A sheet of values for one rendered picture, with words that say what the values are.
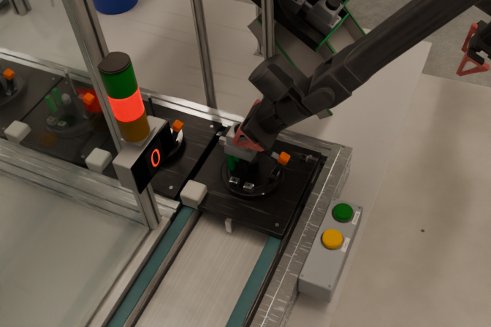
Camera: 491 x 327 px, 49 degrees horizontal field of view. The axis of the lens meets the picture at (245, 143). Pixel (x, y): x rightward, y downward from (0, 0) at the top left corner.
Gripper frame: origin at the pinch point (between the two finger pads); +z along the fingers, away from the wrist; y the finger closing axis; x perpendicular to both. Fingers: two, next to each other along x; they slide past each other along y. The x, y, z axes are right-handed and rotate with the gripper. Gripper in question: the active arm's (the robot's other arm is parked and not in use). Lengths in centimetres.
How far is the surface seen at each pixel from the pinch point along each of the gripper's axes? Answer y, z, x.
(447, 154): -33, -11, 46
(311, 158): -10.2, 1.1, 17.9
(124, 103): 21.0, -11.7, -23.2
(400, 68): -61, 2, 32
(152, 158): 19.5, -2.3, -12.5
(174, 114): -10.8, 26.3, -8.3
